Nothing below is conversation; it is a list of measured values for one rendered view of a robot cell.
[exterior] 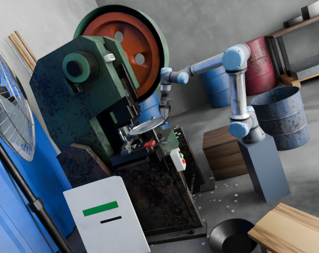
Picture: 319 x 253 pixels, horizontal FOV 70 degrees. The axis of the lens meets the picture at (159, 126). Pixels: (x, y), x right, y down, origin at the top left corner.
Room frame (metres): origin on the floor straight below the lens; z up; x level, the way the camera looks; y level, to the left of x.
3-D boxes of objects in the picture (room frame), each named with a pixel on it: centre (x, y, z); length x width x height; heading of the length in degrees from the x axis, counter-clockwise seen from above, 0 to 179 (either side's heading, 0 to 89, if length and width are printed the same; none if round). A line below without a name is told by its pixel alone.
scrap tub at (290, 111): (2.00, -1.08, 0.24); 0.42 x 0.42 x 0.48
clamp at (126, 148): (1.54, 0.26, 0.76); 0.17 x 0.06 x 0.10; 160
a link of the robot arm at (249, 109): (1.42, -0.55, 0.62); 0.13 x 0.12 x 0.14; 137
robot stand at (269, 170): (1.42, -0.55, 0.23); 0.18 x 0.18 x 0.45; 87
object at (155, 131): (1.64, 0.03, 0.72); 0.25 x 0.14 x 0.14; 70
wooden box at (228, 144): (1.97, -0.52, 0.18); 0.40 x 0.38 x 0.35; 70
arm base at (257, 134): (1.42, -0.55, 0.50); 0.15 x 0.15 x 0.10
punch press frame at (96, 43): (1.75, 0.33, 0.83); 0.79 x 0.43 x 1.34; 70
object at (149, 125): (1.66, 0.08, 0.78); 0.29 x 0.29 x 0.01
